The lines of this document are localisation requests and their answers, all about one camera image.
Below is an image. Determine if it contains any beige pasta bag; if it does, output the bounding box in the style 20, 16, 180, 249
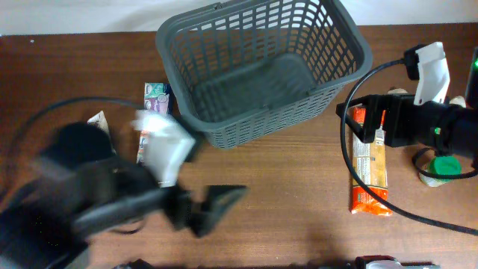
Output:
388, 87, 466, 108

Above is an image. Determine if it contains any orange spaghetti pasta packet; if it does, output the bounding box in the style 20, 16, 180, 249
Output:
350, 114, 392, 216

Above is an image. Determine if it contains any right black cable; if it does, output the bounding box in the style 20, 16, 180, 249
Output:
338, 58, 478, 237

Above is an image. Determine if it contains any brown snack pouch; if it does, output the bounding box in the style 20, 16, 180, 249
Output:
87, 111, 117, 153

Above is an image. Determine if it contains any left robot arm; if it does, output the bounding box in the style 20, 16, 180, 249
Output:
1, 123, 247, 268

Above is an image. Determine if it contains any Kleenex tissue multipack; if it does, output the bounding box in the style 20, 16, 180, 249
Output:
137, 82, 173, 166

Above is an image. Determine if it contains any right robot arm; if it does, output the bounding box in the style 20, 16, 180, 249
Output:
336, 94, 477, 158

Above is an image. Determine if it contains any grey plastic shopping basket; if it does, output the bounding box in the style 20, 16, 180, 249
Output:
155, 0, 373, 149

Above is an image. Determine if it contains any green lid glass jar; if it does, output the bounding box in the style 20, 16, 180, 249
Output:
419, 156, 462, 187

